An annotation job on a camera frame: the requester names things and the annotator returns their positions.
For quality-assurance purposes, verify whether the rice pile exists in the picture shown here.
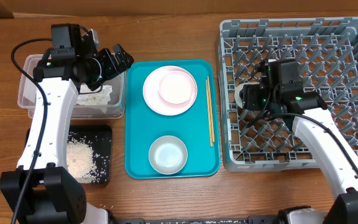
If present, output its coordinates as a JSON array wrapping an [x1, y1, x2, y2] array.
[[65, 130, 111, 184]]

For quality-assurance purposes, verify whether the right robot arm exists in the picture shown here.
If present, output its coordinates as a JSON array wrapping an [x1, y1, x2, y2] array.
[[234, 59, 358, 223]]

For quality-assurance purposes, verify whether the cream cup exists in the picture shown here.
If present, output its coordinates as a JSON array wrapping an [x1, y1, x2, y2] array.
[[234, 58, 278, 108]]

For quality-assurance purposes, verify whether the white napkin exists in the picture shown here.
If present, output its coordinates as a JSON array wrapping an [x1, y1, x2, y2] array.
[[76, 85, 112, 106]]

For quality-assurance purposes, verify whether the clear plastic bin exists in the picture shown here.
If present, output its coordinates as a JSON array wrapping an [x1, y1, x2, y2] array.
[[17, 52, 127, 120]]

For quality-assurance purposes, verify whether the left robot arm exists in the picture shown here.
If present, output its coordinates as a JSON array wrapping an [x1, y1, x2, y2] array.
[[0, 24, 134, 223]]

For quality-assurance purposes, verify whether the small pink plate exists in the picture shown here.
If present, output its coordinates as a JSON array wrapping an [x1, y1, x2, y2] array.
[[158, 71, 195, 105]]

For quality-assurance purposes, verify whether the large pink plate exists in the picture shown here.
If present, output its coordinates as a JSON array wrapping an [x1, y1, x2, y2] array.
[[143, 65, 198, 116]]

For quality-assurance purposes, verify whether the wooden chopstick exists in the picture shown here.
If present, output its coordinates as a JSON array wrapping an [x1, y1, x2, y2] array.
[[207, 76, 215, 143], [206, 79, 213, 147]]

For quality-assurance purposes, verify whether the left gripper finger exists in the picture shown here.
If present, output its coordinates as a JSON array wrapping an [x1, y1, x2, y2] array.
[[113, 44, 134, 73], [104, 48, 120, 80]]

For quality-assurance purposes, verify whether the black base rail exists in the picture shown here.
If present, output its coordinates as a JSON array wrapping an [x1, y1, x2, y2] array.
[[116, 205, 335, 224]]

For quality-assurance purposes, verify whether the grey dish rack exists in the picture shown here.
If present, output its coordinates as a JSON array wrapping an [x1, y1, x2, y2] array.
[[217, 17, 358, 172]]

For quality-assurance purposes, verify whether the grey bowl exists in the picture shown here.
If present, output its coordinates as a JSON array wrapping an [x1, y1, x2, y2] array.
[[149, 136, 188, 175]]

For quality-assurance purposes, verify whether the teal serving tray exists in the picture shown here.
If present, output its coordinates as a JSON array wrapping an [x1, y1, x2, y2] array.
[[124, 59, 221, 179]]

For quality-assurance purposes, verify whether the black tray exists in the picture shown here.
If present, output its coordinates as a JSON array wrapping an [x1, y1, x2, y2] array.
[[25, 124, 113, 185]]

